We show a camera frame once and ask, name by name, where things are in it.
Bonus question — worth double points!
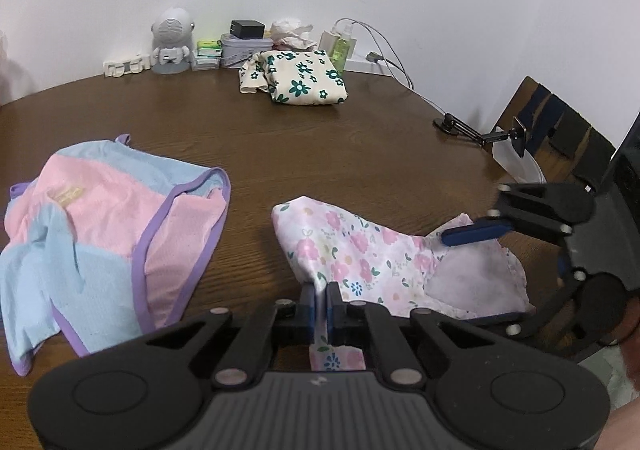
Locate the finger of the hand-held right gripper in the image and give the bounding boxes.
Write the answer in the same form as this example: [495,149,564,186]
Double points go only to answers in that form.
[467,266,591,346]
[440,182,577,247]

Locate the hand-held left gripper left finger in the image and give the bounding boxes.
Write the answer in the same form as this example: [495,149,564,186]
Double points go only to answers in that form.
[144,282,317,389]

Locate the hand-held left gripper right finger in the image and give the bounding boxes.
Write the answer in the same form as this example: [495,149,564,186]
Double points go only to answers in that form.
[325,282,497,389]

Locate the pink floral dress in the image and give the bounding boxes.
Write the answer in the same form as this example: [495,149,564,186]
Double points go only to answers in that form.
[271,196,536,374]

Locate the person's right forearm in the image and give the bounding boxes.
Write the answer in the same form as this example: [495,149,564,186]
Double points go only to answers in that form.
[596,302,640,450]

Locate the wooden chair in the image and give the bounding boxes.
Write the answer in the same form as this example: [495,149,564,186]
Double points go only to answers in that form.
[492,76,617,181]

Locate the white power strip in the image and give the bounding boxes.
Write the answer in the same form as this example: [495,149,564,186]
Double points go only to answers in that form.
[345,57,397,77]

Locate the pink and blue romper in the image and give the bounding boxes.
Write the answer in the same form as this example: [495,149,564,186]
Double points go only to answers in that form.
[0,132,234,378]

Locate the cream folded garment, teal flowers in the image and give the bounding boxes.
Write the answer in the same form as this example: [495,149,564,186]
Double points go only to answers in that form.
[238,48,350,107]

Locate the green liquid bottle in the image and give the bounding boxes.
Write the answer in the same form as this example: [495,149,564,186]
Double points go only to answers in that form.
[333,26,356,71]

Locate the white charger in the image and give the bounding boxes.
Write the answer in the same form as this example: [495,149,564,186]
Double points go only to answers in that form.
[316,30,337,58]

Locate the lavender tin box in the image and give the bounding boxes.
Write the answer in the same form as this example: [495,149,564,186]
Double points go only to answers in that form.
[220,34,274,70]

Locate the stack of green boxes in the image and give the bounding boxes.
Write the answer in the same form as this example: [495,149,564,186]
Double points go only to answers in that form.
[192,40,224,72]

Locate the crumpled white tissue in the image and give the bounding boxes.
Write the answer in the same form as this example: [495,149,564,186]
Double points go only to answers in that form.
[270,17,319,52]

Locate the black charger box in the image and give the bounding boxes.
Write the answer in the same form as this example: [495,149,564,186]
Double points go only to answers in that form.
[230,20,266,39]

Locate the white robot-shaped speaker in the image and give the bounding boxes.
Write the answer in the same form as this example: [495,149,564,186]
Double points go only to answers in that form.
[151,6,196,76]

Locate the white cable clip strip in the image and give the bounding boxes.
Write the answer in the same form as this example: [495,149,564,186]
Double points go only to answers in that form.
[103,54,153,79]

